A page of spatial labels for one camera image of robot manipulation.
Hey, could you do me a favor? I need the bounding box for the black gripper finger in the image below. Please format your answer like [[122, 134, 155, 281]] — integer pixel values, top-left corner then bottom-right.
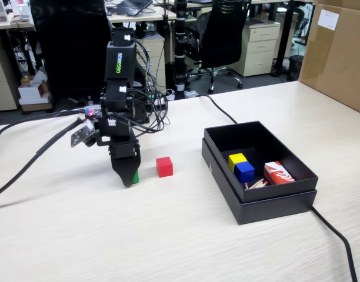
[[110, 155, 141, 188]]

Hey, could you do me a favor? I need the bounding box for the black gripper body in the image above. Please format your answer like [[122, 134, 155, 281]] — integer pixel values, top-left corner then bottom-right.
[[96, 117, 139, 161]]

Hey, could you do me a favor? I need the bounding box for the red cube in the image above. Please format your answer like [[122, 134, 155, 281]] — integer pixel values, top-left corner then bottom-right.
[[155, 156, 174, 179]]

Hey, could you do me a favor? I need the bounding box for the yellow cube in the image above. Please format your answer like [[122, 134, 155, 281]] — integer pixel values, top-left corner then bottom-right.
[[228, 153, 248, 173]]

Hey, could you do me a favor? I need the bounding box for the blue cube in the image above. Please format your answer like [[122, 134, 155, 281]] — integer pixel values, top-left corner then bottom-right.
[[234, 161, 255, 183]]

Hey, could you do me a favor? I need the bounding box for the controller board with red LED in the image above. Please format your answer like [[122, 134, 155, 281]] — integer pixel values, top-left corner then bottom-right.
[[84, 104, 104, 120]]

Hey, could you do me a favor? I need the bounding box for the white power strip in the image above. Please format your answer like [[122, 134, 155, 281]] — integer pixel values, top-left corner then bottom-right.
[[159, 89, 200, 103]]

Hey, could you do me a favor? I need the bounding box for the stack of white boxes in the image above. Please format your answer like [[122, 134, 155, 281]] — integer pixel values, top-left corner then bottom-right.
[[17, 75, 54, 113]]

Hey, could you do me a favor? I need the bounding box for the black solid-back office chair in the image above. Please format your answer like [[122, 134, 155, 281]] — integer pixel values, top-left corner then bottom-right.
[[29, 0, 118, 102]]

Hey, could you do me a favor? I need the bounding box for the black pole stand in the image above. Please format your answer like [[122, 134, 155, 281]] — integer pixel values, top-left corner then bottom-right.
[[173, 0, 189, 100]]

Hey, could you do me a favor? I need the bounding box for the dark laptop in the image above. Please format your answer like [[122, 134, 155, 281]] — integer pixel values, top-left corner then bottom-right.
[[113, 0, 154, 16]]

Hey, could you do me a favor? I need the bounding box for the black cardboard box tray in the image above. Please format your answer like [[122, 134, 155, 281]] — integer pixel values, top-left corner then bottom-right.
[[203, 120, 319, 204]]

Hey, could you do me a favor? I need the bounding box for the black mesh office chair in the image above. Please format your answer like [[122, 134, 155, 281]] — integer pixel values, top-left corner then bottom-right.
[[186, 0, 252, 94]]

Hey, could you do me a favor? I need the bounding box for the orange white matchbox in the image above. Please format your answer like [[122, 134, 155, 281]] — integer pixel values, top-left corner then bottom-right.
[[263, 161, 296, 186]]

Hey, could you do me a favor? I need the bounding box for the black open box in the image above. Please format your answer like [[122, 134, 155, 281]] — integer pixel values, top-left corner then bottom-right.
[[201, 137, 318, 226]]

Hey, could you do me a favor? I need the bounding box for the cream three-drawer cabinet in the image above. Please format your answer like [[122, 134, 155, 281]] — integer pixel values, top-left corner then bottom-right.
[[228, 22, 281, 78]]

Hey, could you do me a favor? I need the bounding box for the black trash bin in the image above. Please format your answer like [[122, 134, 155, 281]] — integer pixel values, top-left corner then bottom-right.
[[286, 55, 305, 82]]

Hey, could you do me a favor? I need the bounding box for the large brown cardboard box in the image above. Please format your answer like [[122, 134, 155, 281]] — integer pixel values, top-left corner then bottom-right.
[[297, 0, 360, 118]]

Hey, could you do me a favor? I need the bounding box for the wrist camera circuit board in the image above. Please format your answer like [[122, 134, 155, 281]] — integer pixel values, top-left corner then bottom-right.
[[70, 119, 96, 149]]

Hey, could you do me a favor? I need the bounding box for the thick black sleeved cable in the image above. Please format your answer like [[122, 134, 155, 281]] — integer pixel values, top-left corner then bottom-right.
[[0, 108, 91, 209]]

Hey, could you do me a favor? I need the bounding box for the black power cable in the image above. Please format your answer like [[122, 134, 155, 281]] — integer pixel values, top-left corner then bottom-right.
[[194, 94, 359, 282]]

